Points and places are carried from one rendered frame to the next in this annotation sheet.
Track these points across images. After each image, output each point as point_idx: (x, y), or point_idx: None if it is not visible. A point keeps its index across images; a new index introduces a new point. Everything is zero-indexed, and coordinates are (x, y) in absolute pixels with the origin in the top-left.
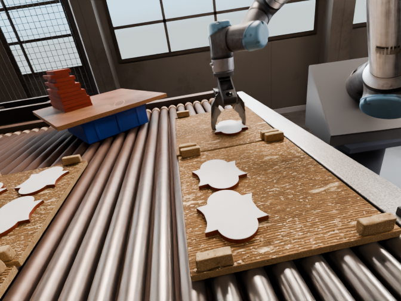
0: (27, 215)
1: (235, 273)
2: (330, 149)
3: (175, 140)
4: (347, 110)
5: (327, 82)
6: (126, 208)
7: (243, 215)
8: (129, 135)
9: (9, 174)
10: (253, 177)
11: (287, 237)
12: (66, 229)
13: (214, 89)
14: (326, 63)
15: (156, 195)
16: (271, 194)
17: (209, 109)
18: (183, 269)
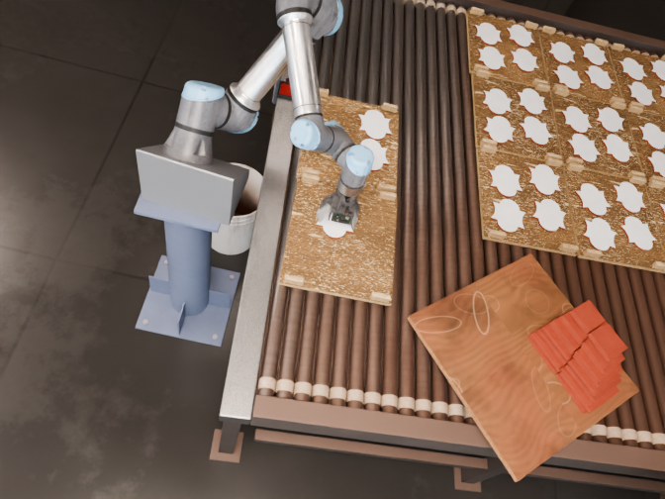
0: (492, 173)
1: None
2: (272, 152)
3: (395, 241)
4: (222, 164)
5: (225, 171)
6: (431, 165)
7: (370, 119)
8: (452, 290)
9: (552, 248)
10: None
11: (355, 106)
12: (466, 173)
13: (354, 208)
14: (213, 172)
15: (413, 167)
16: (347, 128)
17: (330, 324)
18: (400, 119)
